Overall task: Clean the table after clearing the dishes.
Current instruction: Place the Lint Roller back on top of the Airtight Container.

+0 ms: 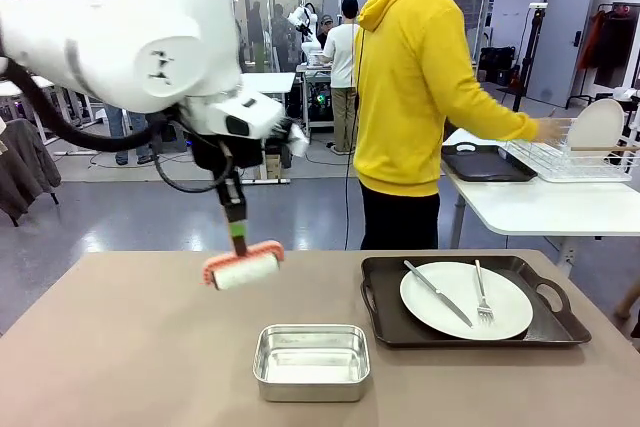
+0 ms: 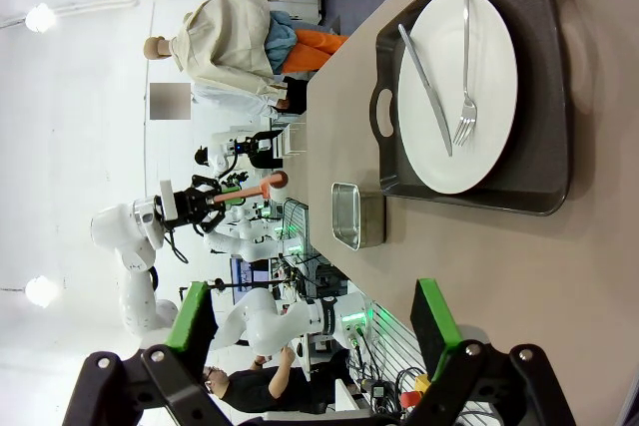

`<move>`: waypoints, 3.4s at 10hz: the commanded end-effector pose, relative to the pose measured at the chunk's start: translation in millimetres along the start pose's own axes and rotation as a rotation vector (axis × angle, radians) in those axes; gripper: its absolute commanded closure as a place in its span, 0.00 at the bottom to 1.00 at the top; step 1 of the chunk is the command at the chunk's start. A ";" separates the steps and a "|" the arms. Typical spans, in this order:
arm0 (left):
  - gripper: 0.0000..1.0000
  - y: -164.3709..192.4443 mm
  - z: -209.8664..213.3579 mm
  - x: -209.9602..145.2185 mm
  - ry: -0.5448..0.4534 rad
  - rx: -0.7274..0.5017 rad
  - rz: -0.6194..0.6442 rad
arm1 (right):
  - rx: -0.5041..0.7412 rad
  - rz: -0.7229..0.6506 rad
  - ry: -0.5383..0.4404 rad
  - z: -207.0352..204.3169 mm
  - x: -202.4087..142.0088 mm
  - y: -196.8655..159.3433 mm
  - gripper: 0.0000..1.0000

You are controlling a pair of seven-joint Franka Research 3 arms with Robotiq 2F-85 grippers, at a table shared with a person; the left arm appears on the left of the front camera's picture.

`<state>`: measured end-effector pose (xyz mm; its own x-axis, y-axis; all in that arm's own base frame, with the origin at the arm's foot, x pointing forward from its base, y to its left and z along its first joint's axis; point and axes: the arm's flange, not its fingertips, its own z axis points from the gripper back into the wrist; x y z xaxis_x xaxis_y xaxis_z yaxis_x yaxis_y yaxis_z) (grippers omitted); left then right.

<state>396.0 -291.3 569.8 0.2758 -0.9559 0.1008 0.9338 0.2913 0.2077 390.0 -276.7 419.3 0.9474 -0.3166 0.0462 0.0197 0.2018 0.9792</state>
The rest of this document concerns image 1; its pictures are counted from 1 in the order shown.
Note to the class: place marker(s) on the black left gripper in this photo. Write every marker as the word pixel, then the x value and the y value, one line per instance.
pixel 235 152

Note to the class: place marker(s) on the silver table knife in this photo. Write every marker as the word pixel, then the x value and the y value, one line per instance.
pixel 440 294

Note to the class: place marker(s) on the silver fork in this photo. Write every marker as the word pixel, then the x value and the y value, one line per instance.
pixel 482 297

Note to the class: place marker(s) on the person's right forearm yellow sleeve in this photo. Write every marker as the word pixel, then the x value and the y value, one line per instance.
pixel 500 117

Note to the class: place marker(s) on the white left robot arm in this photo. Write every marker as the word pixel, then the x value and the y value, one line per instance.
pixel 125 32

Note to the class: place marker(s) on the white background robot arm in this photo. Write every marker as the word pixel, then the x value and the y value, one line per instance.
pixel 307 22

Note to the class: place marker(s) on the person's right hand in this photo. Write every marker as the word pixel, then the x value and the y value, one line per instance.
pixel 550 129

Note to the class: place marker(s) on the cardboard box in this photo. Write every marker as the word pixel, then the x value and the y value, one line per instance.
pixel 272 167

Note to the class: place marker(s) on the white workbench table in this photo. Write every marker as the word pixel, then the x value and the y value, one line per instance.
pixel 270 81

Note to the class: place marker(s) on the rectangular metal container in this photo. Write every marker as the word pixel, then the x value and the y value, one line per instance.
pixel 310 392

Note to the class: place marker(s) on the person in white shirt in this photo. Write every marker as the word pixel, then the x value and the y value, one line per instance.
pixel 342 57

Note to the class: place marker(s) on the person in yellow hoodie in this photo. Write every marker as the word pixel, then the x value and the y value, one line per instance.
pixel 400 97

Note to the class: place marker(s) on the brown jacket on chair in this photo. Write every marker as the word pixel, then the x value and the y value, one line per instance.
pixel 25 167

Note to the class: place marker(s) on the white side table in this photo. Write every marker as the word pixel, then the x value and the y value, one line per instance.
pixel 550 207

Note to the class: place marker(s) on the black tripod stand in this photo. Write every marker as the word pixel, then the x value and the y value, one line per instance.
pixel 537 22

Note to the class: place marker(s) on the black clothes rack with clothes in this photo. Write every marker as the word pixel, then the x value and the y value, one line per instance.
pixel 615 47

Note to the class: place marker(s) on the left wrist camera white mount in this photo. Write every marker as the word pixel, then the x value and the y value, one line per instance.
pixel 298 139

